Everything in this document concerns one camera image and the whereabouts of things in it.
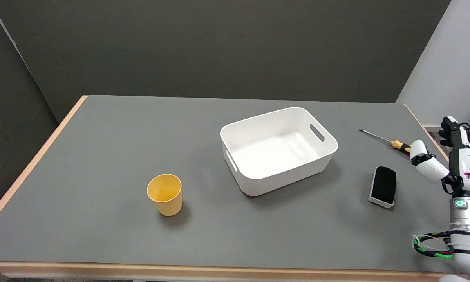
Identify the yellow plastic cup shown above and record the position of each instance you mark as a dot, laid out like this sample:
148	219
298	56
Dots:
165	194

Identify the white plastic storage bin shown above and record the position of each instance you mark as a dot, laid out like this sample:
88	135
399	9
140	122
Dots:
276	150

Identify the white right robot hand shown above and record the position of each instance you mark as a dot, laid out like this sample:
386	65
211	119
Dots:
463	160

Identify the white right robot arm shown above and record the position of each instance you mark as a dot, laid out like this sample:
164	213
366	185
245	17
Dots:
469	235

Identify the black white blackboard eraser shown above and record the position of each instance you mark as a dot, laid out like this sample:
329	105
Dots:
384	186

